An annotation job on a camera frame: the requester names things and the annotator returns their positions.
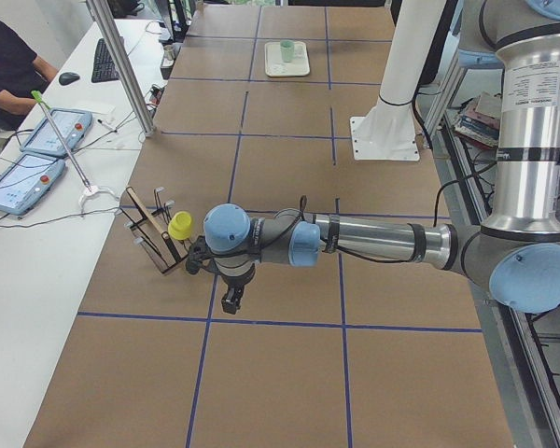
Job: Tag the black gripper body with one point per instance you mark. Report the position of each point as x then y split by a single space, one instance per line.
234 283

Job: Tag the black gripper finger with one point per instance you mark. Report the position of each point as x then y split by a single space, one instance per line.
231 301

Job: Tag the metal cylinder can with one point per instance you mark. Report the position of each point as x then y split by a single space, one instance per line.
168 57

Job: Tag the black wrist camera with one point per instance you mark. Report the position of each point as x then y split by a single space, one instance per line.
199 257

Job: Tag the aluminium frame post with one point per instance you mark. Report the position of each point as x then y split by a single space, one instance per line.
101 14

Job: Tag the yellow plastic cup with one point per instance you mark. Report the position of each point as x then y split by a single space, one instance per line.
180 226

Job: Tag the black keyboard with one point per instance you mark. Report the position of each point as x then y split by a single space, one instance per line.
103 69

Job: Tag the black computer mouse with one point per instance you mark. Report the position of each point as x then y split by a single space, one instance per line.
67 78

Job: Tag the pale green plastic cup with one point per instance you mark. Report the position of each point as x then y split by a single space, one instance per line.
287 50

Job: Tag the black wire cup rack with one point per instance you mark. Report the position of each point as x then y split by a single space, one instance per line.
150 231

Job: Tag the metal reacher grabber stick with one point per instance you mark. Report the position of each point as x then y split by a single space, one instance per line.
90 190

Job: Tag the person in black shirt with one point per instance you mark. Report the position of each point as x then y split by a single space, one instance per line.
22 71

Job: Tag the cream bear print tray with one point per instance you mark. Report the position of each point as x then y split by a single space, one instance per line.
274 67

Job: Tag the stack of books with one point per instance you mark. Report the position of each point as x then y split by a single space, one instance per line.
479 119

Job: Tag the lower teach pendant tablet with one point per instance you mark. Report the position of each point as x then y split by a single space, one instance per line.
27 180

